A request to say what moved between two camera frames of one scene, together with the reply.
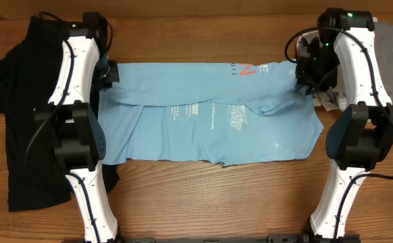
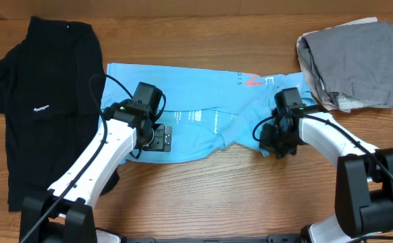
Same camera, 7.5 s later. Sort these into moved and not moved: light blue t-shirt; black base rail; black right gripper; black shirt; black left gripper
Moved: black right gripper; black left gripper; light blue t-shirt
Not moved: black shirt; black base rail
